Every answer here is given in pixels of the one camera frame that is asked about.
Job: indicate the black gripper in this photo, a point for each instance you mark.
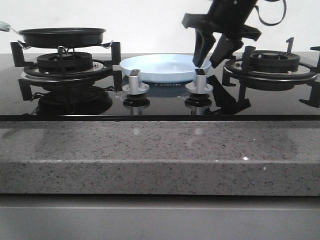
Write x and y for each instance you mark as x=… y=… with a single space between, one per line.
x=227 y=17

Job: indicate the light blue plate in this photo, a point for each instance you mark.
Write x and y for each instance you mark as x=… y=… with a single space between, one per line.
x=161 y=68

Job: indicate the black frying pan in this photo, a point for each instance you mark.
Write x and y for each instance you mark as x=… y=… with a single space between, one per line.
x=68 y=37

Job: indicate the right black pan support grate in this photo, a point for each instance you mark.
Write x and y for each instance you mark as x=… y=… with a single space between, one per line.
x=306 y=74

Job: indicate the black pan support grate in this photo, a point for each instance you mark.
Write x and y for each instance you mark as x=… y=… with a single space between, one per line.
x=60 y=82
x=306 y=74

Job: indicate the right silver stove knob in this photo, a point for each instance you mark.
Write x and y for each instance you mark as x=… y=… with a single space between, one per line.
x=199 y=85

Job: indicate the silver stove knob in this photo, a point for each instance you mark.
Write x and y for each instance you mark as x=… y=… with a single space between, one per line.
x=199 y=85
x=135 y=86

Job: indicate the right black gas burner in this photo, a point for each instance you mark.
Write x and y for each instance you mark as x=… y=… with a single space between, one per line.
x=270 y=61

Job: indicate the black gas burner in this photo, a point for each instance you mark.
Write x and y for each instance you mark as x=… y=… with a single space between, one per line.
x=72 y=62
x=270 y=61

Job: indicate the black glass cooktop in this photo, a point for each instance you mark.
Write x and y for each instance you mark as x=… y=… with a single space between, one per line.
x=103 y=100

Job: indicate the left silver stove knob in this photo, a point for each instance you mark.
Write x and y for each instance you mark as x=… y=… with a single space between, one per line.
x=135 y=86

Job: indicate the left black gas burner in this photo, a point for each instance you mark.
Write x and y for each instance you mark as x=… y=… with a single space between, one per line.
x=72 y=62

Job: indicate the left black pan support grate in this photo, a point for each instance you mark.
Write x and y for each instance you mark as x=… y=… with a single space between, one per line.
x=60 y=82

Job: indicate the grey cabinet front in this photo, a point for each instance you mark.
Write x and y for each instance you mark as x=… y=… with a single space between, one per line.
x=158 y=217

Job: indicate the small wire pan support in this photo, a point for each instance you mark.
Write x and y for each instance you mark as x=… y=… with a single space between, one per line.
x=24 y=46

